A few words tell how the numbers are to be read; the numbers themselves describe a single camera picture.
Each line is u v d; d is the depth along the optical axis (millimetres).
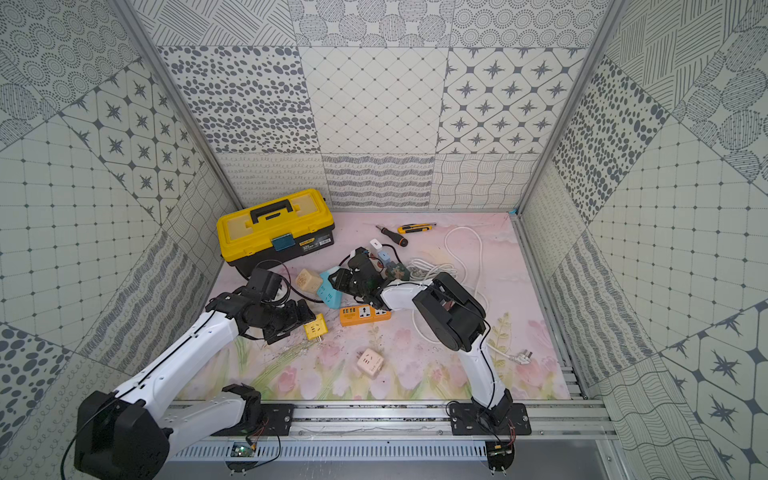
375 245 1005
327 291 922
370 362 781
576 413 774
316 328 837
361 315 900
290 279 689
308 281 903
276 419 736
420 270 1009
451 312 546
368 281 766
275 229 930
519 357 833
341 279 856
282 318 711
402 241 1082
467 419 735
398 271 929
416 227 1150
